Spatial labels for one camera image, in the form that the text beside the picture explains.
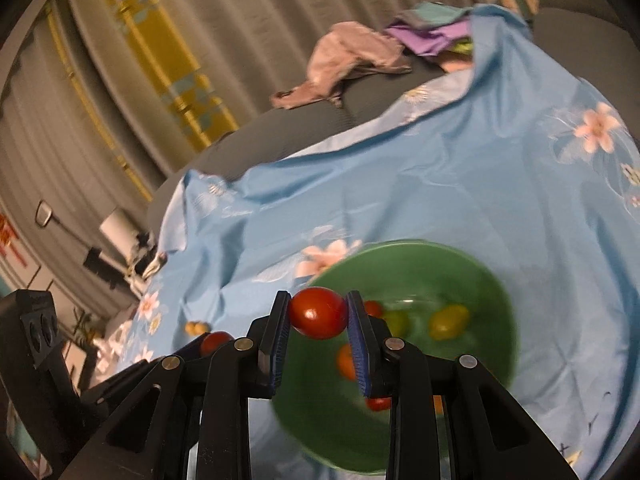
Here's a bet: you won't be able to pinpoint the green lime fruit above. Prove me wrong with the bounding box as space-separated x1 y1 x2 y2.
383 310 411 338

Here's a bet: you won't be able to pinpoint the large red tomato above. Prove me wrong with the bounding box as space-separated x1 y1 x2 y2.
363 300 385 318

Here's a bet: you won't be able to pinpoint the yellow-green fruit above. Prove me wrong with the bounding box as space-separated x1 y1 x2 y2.
427 304 471 341

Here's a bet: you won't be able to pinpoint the small red cherry tomato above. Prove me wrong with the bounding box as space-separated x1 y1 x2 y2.
288 287 348 340

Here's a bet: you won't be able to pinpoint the orange mandarin left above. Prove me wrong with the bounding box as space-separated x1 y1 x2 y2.
335 344 357 382

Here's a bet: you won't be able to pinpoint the orange mandarin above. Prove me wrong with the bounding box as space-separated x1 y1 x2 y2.
335 344 357 382
433 396 444 416

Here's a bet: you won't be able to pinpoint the orange mandarin right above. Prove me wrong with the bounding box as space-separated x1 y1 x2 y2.
433 396 444 416

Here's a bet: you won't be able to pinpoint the yellow-brown longan right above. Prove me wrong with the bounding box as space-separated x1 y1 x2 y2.
193 322 210 336

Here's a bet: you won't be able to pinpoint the potted green plant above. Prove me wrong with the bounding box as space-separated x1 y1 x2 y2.
72 309 105 352

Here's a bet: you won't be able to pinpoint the green plastic bowl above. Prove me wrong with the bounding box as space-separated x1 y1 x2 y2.
272 240 518 479

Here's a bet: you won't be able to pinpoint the black stand with mirror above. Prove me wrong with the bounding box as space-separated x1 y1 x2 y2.
35 200 131 292

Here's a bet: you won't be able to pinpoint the red chinese knot decoration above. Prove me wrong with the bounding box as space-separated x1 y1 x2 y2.
0 214 27 268

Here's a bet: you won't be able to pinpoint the white table lamp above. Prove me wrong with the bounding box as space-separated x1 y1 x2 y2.
100 208 139 259

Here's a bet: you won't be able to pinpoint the blue floral cloth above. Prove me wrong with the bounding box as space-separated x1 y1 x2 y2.
122 6 639 479

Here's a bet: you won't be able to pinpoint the yellow patterned curtain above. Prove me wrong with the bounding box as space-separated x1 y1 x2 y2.
107 0 238 152

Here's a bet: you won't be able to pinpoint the pink-grey crumpled garment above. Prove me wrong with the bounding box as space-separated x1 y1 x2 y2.
270 22 411 110

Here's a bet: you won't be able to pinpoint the purple folded clothes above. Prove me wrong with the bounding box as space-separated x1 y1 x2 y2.
384 1 474 73

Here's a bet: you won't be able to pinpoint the grey sofa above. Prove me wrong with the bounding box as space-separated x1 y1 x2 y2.
145 0 640 241

